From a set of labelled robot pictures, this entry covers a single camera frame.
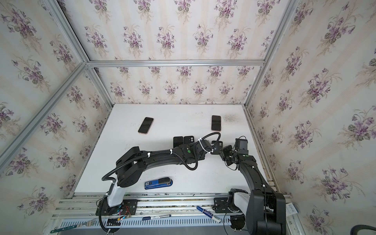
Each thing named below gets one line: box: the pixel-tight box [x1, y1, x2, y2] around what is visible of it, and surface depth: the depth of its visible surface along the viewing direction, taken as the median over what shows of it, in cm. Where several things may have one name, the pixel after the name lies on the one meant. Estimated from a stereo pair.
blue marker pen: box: [196, 205, 222, 224], surface depth 72 cm
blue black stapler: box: [144, 177, 173, 190], surface depth 80 cm
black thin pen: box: [141, 214, 172, 221], surface depth 72 cm
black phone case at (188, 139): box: [183, 135, 195, 145], surface depth 100 cm
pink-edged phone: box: [138, 117, 154, 135], surface depth 110 cm
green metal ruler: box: [49, 224, 78, 234], surface depth 69 cm
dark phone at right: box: [211, 115, 222, 132], surface depth 112 cm
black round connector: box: [228, 213, 246, 232], surface depth 72 cm
